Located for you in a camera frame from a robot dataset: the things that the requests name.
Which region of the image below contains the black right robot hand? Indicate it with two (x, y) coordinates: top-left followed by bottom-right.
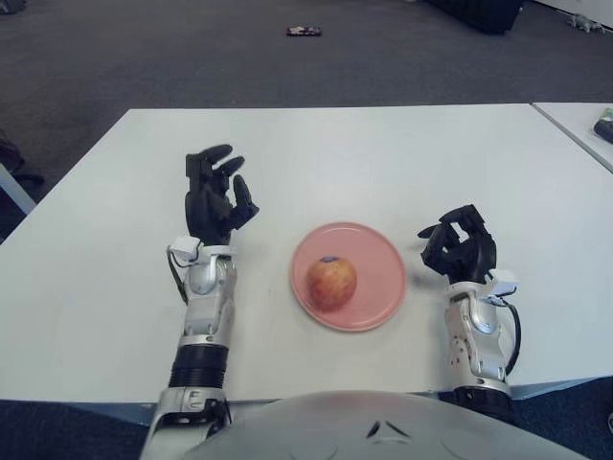
(416, 204), (499, 284)

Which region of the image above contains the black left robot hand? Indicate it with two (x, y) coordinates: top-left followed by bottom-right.
(184, 143), (261, 245)

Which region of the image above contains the red yellow apple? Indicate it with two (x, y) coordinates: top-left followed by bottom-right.
(306, 257), (359, 314)

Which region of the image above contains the pink round plate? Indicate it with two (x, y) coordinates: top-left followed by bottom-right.
(290, 221), (408, 334)

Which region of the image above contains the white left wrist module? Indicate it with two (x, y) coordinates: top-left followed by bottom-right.
(167, 235), (202, 265)

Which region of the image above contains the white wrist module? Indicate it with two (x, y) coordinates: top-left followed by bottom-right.
(167, 235), (202, 265)
(488, 269), (521, 298)

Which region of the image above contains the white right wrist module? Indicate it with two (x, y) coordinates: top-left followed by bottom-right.
(488, 269), (521, 298)

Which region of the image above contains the white table leg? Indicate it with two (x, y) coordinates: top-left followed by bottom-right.
(0, 162), (37, 215)

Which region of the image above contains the silver robot torso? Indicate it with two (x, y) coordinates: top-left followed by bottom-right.
(184, 390), (580, 460)

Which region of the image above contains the large black case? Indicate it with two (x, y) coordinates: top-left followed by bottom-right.
(425, 0), (526, 35)

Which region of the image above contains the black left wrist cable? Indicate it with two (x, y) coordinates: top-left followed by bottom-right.
(166, 248), (191, 306)

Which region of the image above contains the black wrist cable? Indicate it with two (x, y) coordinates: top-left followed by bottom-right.
(502, 301), (522, 375)
(166, 248), (191, 306)

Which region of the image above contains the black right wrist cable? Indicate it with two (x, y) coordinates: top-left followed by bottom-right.
(502, 301), (522, 375)

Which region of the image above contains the white table frame rail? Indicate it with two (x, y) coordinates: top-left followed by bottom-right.
(510, 376), (613, 399)

